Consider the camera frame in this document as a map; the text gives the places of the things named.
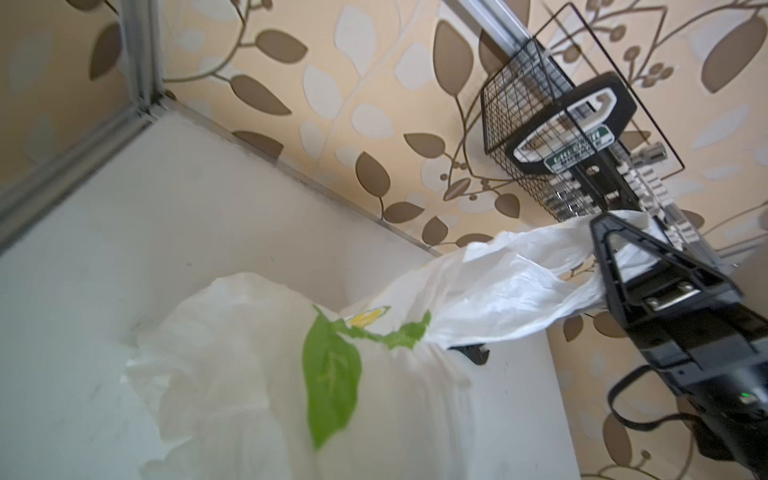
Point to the black wire basket back wall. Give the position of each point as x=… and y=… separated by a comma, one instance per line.
x=569, y=48

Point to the black adjustable wrench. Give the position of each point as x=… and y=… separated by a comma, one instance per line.
x=478, y=354

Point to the black socket set holder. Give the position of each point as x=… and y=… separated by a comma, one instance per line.
x=564, y=147

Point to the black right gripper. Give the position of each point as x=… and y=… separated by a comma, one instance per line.
x=687, y=321

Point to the white plastic bag lemon print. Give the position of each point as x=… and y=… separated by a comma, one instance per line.
x=249, y=379

